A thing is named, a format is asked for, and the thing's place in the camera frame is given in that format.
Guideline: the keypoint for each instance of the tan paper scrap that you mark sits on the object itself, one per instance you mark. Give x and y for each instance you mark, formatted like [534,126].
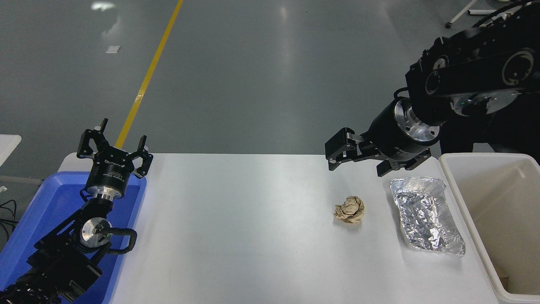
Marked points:
[503,276]

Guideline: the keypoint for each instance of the crumpled tan paper ball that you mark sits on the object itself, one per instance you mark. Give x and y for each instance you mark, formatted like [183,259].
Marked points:
[349,210]

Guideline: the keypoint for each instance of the large pale plastic bin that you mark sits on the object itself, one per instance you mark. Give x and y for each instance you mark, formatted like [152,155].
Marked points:
[485,190]

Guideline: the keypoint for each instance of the white wheeled chair frame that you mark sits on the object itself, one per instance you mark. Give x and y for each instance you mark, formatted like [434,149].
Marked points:
[460,13]

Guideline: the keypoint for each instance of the silver foil tray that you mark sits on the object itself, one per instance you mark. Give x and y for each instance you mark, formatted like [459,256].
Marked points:
[426,215]

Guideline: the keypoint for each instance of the blue plastic tray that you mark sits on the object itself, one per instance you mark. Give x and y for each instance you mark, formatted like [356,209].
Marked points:
[46,202]

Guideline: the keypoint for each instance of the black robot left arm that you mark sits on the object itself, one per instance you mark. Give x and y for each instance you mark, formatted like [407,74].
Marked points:
[63,257]

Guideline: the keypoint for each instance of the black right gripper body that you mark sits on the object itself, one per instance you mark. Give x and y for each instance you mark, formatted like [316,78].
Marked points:
[388,135]

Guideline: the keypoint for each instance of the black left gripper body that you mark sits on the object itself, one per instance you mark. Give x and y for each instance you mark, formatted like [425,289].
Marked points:
[110,173]

